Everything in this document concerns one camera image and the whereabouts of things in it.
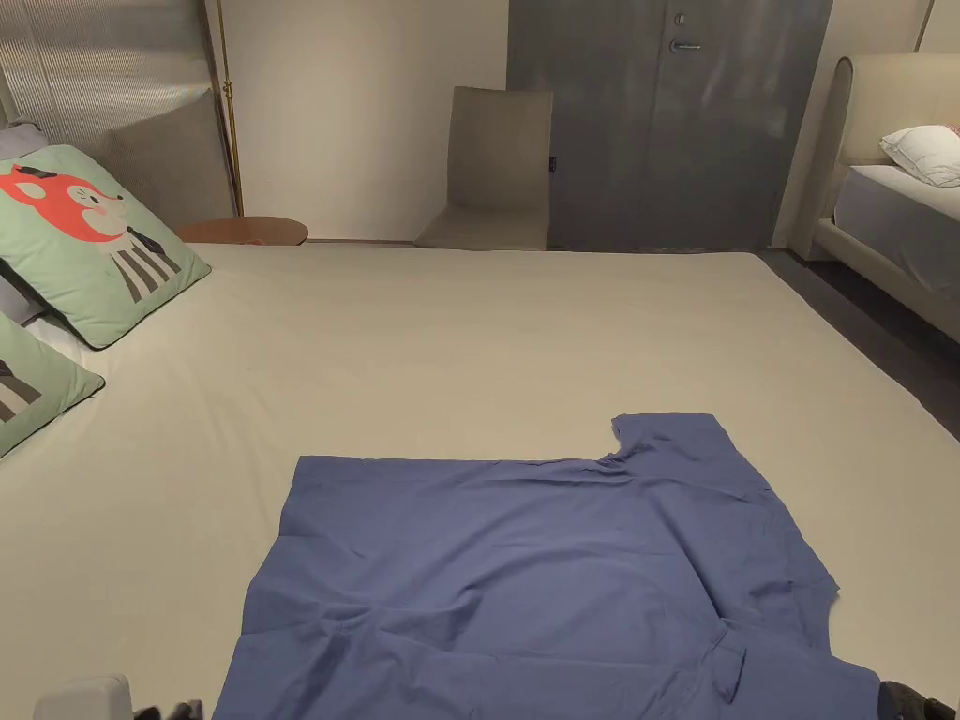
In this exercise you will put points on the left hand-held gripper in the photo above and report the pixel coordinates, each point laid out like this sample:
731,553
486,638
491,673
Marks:
86,699

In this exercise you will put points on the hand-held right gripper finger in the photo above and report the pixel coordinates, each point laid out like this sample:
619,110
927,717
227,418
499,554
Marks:
945,711
902,703

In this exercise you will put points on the green fox print cushion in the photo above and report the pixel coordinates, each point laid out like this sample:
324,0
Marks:
82,240
34,397

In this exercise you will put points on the dark blue shirt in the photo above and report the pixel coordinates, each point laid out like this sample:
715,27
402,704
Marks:
525,570

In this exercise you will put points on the bed with beige sheet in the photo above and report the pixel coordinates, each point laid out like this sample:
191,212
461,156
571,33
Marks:
420,345

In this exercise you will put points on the cream bed with grey mattress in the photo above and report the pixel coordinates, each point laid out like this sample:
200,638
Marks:
892,217

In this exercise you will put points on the beige padded headboard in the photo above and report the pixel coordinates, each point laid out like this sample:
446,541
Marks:
176,165

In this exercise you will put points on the white pillow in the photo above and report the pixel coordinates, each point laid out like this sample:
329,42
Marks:
926,154

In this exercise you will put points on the grey pillow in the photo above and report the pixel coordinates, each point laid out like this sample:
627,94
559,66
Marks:
19,139

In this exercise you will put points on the brass floor lamp pole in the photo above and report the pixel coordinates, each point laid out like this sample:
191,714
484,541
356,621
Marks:
231,112

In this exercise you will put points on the cream padded headboard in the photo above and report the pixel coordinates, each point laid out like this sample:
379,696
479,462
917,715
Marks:
862,97

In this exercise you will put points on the grey double door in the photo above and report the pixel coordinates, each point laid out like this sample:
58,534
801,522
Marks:
660,127

